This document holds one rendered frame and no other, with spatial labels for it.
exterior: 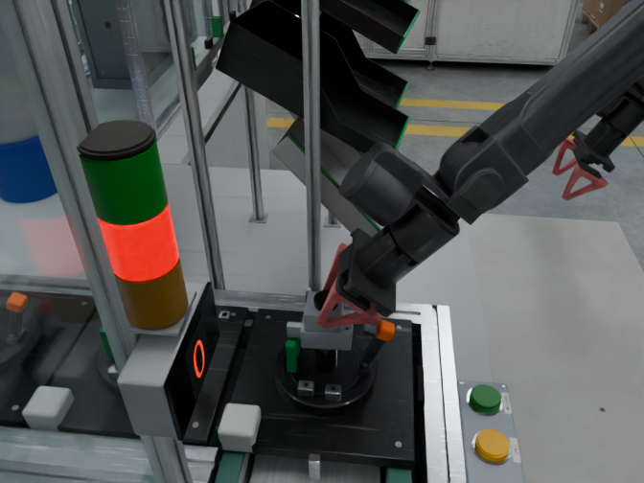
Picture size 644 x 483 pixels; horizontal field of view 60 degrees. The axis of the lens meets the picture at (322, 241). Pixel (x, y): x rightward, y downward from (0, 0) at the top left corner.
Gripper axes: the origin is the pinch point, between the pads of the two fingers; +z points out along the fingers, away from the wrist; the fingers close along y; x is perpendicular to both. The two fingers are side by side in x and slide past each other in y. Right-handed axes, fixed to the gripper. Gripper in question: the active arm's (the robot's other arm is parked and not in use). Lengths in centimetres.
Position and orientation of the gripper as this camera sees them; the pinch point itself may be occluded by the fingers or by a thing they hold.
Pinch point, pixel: (326, 308)
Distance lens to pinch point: 69.7
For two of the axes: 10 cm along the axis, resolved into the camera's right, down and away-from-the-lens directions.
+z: -6.1, 5.8, 5.4
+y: -1.1, 6.1, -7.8
